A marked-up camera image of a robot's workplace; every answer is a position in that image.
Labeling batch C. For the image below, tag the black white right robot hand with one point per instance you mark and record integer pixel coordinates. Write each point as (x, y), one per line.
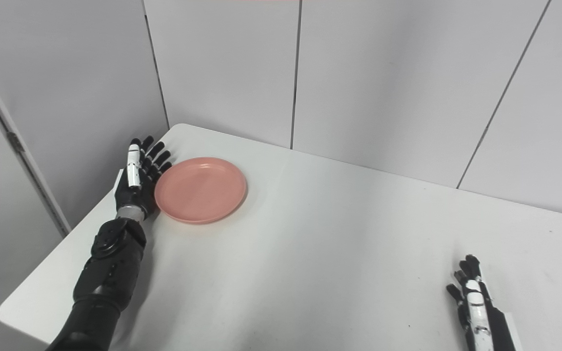
(493, 331)

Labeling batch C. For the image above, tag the grey wall panel hinge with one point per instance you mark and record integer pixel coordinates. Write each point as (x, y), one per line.
(15, 141)

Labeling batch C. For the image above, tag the pink round plate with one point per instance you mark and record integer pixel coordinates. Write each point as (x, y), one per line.
(200, 190)

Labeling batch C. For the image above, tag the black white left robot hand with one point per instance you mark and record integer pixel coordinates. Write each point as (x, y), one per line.
(134, 195)

